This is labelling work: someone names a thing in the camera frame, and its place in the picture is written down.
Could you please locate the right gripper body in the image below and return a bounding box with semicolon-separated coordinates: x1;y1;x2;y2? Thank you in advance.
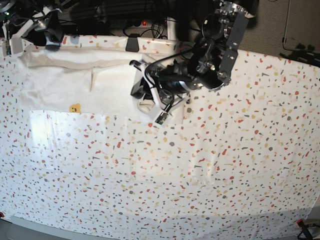
14;4;62;38

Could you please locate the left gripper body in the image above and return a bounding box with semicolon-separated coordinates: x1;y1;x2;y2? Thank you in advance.
142;59;203;103

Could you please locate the white printed T-shirt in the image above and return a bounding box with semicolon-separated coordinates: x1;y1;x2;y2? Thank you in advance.
17;49;155;122

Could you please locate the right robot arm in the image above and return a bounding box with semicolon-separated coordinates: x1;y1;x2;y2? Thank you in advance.
0;0;64;57

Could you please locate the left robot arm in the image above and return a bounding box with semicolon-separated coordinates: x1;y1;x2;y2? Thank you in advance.
129;0;259;126

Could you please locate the black table clamp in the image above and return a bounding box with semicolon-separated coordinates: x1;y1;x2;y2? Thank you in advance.
125;33;140;53

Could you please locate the terrazzo pattern tablecloth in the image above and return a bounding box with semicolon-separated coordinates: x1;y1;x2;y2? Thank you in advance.
0;50;320;240

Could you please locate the red clamp bottom right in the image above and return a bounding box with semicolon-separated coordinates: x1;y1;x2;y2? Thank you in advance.
296;219;313;240

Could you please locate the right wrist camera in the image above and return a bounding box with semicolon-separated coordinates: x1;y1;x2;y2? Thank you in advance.
1;38;12;57

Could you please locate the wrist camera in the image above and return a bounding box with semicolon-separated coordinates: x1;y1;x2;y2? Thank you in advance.
154;111;170;127
1;38;12;57

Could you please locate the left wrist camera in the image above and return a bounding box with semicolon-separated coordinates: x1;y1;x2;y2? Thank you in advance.
154;111;170;127

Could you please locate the white metal post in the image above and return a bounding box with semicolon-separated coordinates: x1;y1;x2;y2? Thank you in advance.
166;17;177;41

